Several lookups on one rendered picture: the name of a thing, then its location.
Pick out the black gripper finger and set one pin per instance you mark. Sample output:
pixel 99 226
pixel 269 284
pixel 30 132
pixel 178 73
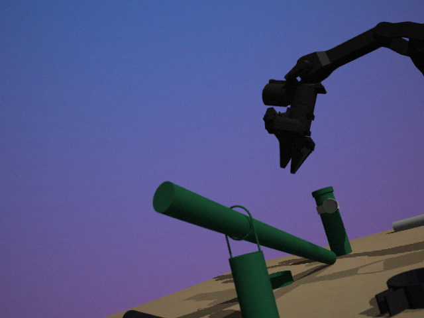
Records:
pixel 288 145
pixel 299 158

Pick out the dark green ring clamp with two tabs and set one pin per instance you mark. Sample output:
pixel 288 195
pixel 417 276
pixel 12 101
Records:
pixel 281 279

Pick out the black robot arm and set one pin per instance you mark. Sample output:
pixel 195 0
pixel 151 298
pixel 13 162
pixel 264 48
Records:
pixel 316 67

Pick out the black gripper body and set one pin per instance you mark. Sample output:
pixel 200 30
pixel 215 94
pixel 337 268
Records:
pixel 298 123

